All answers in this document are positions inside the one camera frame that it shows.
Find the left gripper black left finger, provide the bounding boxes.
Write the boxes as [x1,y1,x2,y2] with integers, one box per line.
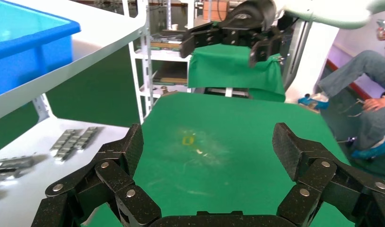
[31,123,162,227]

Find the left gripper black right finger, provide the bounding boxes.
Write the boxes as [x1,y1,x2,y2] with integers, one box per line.
[271,122,385,227]

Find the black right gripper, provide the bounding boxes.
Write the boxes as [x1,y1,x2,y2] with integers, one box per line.
[179,0,285,68]

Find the draped green cloth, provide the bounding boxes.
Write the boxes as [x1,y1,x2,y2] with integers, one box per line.
[187,44,286,103]

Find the brown cardboard box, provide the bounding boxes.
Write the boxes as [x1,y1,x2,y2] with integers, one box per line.
[203,0,231,21]

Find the grey metal clip strip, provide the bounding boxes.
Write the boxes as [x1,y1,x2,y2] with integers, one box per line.
[0,169,22,183]
[54,134,83,162]
[0,156,40,171]
[50,129,77,152]
[74,126,99,150]

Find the blue shoe cover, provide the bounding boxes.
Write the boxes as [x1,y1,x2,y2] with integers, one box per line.
[350,134,385,161]
[297,93,330,111]

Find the white storage rack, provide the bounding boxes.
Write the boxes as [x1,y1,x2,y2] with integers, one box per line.
[130,0,195,98]

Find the white robot torso column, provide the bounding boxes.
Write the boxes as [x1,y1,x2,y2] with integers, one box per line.
[283,20,341,103]

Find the green table cloth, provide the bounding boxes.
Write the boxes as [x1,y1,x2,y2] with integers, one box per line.
[81,91,356,227]

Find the white board sheet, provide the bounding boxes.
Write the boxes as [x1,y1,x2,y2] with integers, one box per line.
[0,117,132,227]

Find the person legs in jeans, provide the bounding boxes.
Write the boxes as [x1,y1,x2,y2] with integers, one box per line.
[317,50,385,152]

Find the white metal shelf board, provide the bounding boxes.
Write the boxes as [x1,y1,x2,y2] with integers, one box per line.
[0,0,149,123]

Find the blue plastic bin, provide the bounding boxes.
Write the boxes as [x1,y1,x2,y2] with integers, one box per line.
[0,0,82,98]

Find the white slotted angle post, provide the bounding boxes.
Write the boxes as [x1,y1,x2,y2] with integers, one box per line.
[33,94,53,123]
[138,0,155,123]
[122,0,142,124]

